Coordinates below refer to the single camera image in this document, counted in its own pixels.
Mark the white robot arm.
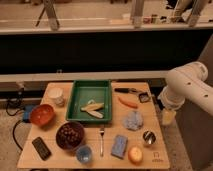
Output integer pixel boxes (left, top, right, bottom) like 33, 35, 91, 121
158, 61, 213, 126

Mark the small metal cup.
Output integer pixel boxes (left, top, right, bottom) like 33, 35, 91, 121
143, 131, 156, 146

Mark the blue plastic cup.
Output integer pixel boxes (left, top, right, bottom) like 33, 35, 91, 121
76, 145, 92, 164

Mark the white paper cup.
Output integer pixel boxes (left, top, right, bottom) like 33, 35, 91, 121
48, 88, 64, 106

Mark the crumpled blue cloth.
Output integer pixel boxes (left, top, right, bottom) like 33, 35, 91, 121
122, 111, 144, 131

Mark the orange carrot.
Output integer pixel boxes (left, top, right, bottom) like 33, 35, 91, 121
118, 97, 138, 109

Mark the orange fruit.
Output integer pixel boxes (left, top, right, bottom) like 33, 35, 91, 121
128, 146, 143, 164

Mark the blue sponge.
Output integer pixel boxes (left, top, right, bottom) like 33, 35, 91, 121
111, 135, 128, 159

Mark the silver fork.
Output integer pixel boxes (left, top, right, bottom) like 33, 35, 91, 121
99, 126, 105, 157

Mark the pale corn cob piece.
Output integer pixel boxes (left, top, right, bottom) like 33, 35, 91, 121
86, 111, 104, 119

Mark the green plastic tray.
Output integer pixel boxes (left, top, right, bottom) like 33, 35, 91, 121
66, 80, 112, 124

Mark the dark bowl of nuts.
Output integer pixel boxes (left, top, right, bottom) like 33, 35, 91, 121
56, 121, 85, 151

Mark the orange bowl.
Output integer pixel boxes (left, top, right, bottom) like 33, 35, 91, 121
29, 104, 55, 127

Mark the black remote control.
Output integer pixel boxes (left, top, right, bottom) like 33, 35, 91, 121
32, 137, 51, 160

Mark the blue power box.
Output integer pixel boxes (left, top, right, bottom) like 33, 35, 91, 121
22, 105, 35, 123

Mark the black cable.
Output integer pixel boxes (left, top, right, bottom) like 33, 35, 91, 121
5, 90, 25, 151

